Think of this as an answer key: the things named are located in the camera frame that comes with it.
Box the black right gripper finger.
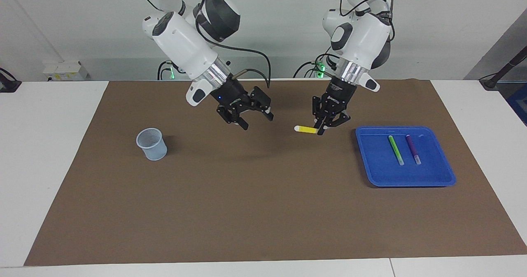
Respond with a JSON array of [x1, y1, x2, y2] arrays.
[[250, 86, 274, 121], [217, 107, 249, 130]]

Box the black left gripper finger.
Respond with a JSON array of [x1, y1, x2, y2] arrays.
[[312, 96, 328, 135], [327, 112, 351, 128]]

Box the green highlighter pen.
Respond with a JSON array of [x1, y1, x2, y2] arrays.
[[388, 135, 405, 166]]

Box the purple highlighter pen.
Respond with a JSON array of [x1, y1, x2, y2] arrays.
[[406, 135, 422, 165]]

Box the translucent plastic cup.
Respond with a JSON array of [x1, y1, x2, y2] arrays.
[[136, 128, 168, 161]]

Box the brown table mat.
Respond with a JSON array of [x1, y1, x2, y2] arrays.
[[24, 79, 527, 266]]

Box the blue plastic tray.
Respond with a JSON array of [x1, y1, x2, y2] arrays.
[[355, 126, 457, 187]]

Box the black tripod pole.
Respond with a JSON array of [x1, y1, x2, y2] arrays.
[[479, 47, 527, 91]]

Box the blue crate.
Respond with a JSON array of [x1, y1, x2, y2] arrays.
[[506, 84, 527, 126]]

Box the black left base cables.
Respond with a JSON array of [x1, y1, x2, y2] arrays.
[[293, 61, 326, 79]]

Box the black base cables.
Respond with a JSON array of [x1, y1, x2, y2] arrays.
[[293, 61, 326, 79], [158, 60, 173, 80]]

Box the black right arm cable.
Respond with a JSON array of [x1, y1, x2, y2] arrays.
[[196, 0, 271, 89]]

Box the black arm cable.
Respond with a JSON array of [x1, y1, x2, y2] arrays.
[[315, 0, 396, 68], [196, 0, 271, 89]]

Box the black right base cables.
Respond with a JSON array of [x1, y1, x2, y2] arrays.
[[158, 60, 173, 80]]

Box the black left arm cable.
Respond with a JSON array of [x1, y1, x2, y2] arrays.
[[315, 0, 396, 68]]

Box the black clamp mount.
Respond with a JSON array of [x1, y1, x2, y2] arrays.
[[0, 68, 22, 93]]

